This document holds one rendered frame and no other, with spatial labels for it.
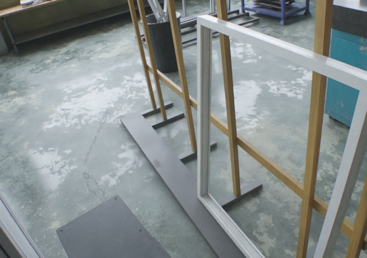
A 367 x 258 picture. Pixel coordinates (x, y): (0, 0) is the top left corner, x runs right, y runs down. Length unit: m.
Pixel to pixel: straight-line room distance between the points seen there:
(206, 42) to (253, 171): 1.36
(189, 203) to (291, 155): 1.06
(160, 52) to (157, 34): 0.28
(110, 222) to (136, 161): 1.68
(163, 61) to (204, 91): 2.69
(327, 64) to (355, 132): 0.26
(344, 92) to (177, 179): 1.73
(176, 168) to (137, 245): 1.56
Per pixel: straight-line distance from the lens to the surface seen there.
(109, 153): 3.44
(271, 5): 6.63
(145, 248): 1.46
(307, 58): 1.31
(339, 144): 3.27
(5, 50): 8.16
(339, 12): 3.01
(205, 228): 2.46
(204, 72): 2.05
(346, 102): 3.30
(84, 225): 1.64
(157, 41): 4.62
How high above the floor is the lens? 2.00
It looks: 32 degrees down
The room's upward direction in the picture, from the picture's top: 10 degrees counter-clockwise
